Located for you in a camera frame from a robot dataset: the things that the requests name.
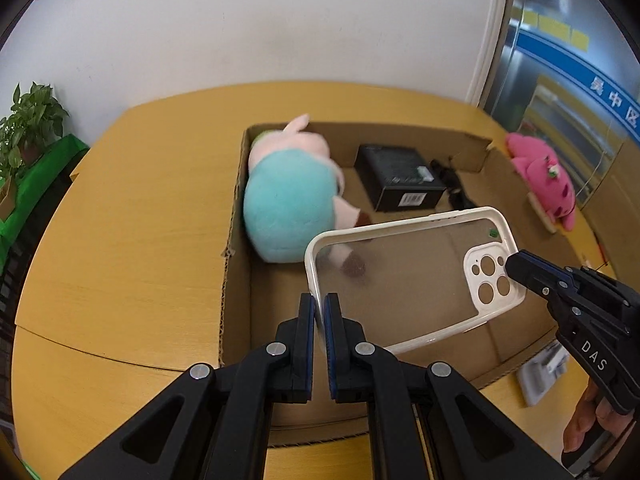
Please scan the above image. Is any wooden desktop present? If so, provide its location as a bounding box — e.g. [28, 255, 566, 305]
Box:
[10, 80, 640, 480]

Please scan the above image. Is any clear white phone case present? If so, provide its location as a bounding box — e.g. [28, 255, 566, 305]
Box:
[304, 206, 526, 356]

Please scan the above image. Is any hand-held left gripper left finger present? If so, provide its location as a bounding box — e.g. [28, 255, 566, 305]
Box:
[57, 292, 317, 480]

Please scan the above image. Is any black cable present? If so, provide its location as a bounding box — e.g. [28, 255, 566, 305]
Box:
[430, 159, 473, 209]

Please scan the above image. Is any person's right hand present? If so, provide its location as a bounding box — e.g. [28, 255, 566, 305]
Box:
[562, 379, 636, 455]

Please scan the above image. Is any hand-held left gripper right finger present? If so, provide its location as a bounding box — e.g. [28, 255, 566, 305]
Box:
[322, 292, 571, 480]

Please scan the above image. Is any pink pig plush toy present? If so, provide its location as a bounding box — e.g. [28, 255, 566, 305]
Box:
[242, 114, 373, 281]

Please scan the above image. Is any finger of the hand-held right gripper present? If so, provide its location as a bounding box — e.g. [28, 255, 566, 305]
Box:
[506, 251, 629, 334]
[530, 255, 640, 333]

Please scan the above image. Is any green potted plant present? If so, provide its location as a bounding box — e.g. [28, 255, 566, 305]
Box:
[0, 81, 70, 181]

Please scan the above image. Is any black box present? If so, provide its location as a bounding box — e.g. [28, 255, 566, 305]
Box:
[354, 144, 448, 213]

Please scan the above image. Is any glass door with blue stripe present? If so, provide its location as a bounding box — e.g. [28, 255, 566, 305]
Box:
[482, 0, 640, 206]

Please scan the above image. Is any white packet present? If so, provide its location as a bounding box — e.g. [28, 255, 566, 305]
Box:
[516, 342, 568, 407]

